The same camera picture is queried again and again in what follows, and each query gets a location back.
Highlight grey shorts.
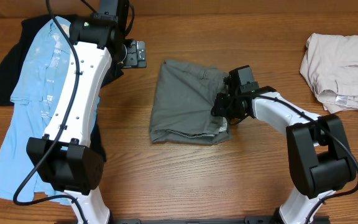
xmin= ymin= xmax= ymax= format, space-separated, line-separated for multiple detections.
xmin=149 ymin=60 xmax=232 ymax=145

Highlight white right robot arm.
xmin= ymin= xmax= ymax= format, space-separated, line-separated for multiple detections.
xmin=211 ymin=65 xmax=358 ymax=224

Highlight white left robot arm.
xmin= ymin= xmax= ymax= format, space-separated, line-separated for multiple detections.
xmin=26 ymin=1 xmax=147 ymax=223

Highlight light blue shirt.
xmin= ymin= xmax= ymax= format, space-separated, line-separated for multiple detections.
xmin=0 ymin=17 xmax=70 ymax=200

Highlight beige folded shorts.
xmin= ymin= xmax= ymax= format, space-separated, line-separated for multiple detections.
xmin=300 ymin=33 xmax=358 ymax=113

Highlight black garment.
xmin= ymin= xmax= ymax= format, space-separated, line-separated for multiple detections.
xmin=0 ymin=15 xmax=124 ymax=162

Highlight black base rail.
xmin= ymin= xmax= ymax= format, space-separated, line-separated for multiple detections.
xmin=113 ymin=216 xmax=282 ymax=224

